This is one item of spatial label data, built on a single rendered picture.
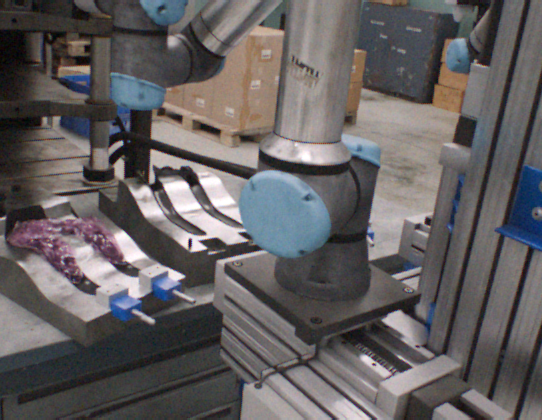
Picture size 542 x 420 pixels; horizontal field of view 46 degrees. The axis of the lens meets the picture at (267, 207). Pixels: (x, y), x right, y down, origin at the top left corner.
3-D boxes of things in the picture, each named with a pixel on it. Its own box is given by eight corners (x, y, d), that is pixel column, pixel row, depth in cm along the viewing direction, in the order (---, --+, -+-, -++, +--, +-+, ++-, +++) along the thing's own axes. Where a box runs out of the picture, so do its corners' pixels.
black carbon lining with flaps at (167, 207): (249, 235, 155) (253, 198, 152) (191, 246, 146) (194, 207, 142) (179, 188, 180) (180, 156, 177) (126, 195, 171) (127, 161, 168)
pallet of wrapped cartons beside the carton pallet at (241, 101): (296, 137, 589) (309, 33, 556) (231, 148, 535) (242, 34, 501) (211, 107, 667) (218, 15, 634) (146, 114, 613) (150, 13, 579)
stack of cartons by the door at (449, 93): (504, 120, 770) (521, 50, 741) (489, 122, 750) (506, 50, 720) (445, 104, 829) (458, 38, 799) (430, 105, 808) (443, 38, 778)
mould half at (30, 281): (184, 299, 137) (187, 252, 133) (86, 347, 117) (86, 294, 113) (41, 227, 163) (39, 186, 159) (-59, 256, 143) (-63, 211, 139)
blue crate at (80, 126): (141, 138, 535) (142, 112, 527) (97, 145, 506) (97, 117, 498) (100, 121, 573) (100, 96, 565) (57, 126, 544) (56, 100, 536)
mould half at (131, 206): (281, 266, 157) (287, 215, 152) (188, 288, 141) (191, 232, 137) (180, 197, 193) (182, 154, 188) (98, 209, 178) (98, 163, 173)
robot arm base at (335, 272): (390, 287, 100) (401, 229, 96) (317, 310, 91) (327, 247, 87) (325, 249, 111) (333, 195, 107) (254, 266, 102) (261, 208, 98)
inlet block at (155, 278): (201, 310, 128) (203, 286, 126) (184, 319, 124) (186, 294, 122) (155, 286, 135) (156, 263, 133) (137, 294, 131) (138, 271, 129)
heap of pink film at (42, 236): (135, 260, 139) (136, 227, 136) (67, 287, 125) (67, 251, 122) (60, 224, 152) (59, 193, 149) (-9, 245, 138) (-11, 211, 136)
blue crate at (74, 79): (140, 114, 528) (141, 87, 520) (98, 119, 499) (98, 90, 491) (100, 98, 565) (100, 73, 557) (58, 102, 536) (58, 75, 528)
